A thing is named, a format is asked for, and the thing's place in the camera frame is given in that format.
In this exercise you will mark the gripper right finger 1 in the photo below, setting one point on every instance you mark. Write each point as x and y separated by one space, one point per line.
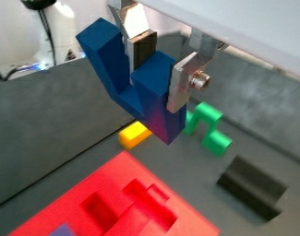
188 72

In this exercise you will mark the gripper left finger 1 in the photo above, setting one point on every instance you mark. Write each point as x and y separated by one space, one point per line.
140 38

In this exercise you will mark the blue U-shaped block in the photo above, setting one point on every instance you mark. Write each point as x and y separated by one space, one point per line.
139 91

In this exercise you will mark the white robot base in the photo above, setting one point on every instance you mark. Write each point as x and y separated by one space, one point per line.
38 32

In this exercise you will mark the black angled fixture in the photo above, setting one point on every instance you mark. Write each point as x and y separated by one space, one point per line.
254 187

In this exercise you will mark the red base board with slots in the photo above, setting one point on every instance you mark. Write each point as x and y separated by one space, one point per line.
120 201

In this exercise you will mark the green stepped arch block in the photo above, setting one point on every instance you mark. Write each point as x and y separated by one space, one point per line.
215 140

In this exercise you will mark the yellow long bar block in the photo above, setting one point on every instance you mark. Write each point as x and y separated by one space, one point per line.
132 135

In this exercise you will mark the purple U-shaped block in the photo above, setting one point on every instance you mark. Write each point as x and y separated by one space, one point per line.
62 230

